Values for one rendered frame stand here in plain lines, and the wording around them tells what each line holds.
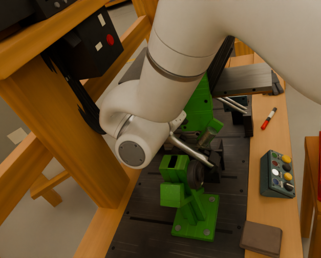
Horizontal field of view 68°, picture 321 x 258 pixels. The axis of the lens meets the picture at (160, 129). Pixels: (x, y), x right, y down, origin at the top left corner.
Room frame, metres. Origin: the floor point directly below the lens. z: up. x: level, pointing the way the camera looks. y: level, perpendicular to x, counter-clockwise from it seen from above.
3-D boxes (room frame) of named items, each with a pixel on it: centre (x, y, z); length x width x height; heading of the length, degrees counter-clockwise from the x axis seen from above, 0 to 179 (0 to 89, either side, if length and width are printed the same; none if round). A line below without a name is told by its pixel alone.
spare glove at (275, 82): (0.91, -0.56, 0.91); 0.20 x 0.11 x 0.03; 157
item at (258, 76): (0.77, -0.26, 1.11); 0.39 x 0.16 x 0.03; 58
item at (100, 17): (0.78, 0.10, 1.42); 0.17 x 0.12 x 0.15; 148
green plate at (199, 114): (0.66, -0.15, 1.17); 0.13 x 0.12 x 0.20; 148
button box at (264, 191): (0.44, -0.29, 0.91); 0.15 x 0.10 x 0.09; 148
